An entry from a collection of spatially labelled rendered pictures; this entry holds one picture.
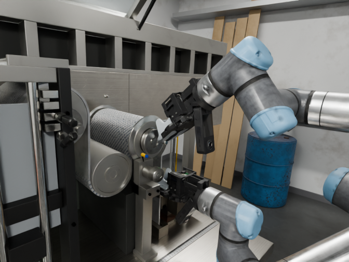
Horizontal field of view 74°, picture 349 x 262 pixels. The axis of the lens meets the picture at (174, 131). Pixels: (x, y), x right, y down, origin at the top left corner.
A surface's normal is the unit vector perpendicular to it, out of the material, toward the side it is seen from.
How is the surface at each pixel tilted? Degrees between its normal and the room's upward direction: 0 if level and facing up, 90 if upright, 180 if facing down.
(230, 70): 93
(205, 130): 79
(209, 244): 0
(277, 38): 90
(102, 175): 90
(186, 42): 90
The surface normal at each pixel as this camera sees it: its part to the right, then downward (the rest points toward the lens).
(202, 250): 0.05, -0.97
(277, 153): -0.14, 0.22
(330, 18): -0.60, 0.15
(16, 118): 0.71, 0.19
